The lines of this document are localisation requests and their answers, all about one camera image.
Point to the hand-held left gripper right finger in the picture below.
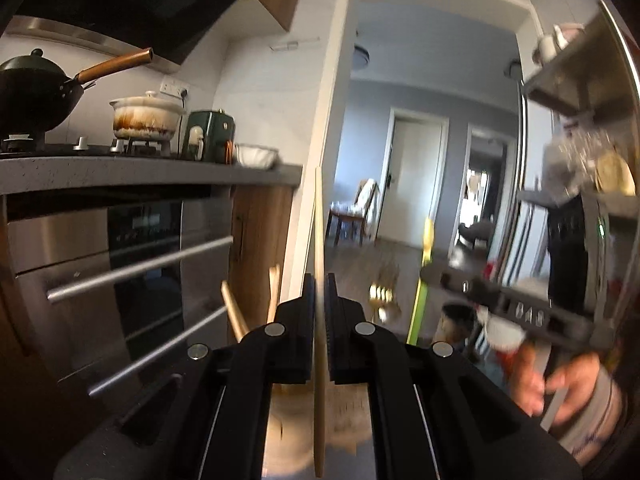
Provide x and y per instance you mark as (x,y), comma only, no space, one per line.
(334,345)

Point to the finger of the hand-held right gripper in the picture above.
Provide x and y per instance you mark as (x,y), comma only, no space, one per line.
(460,285)

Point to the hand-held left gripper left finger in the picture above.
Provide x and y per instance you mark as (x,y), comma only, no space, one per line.
(300,345)

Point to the green and yellow silicone spoon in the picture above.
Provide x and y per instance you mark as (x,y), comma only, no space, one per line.
(419,310)

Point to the wooden chopstick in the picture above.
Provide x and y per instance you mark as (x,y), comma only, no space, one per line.
(319,220)
(234,310)
(273,290)

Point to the person's right forearm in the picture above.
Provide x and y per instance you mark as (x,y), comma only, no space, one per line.
(595,425)

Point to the person's right hand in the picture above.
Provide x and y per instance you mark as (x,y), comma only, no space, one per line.
(577,377)

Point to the black floral pot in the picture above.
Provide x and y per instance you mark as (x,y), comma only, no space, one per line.
(457,322)

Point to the dark armchair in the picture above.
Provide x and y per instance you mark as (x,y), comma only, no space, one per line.
(475,234)

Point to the wooden base cabinet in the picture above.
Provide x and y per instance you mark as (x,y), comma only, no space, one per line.
(260,240)

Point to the white interior door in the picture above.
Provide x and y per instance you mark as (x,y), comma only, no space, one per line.
(417,180)

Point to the wooden chair with cushion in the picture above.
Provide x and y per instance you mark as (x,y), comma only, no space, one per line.
(365,200)

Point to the yellow plate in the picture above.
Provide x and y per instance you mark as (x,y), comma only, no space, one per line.
(615,172)

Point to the white bowl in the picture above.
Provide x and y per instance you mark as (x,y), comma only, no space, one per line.
(256,156)

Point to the dark green kitchen appliance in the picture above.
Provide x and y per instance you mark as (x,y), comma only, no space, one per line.
(212,132)

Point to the metal shelf rack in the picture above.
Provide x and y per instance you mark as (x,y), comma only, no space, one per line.
(575,85)

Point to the round ceiling lamp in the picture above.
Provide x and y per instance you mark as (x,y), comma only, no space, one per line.
(361,57)

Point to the white cup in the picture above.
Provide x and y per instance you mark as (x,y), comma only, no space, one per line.
(545,49)

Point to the stainless steel built-in oven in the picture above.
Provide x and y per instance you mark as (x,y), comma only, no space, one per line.
(65,250)

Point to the pink cup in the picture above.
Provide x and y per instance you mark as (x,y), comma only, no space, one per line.
(567,32)

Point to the white stained casserole pot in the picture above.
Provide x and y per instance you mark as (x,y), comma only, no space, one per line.
(145,117)

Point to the black gas hob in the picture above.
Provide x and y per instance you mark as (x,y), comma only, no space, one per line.
(60,150)

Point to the black range hood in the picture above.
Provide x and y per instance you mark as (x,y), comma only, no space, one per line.
(125,0)

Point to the white wall socket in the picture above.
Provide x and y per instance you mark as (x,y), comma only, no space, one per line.
(175,89)

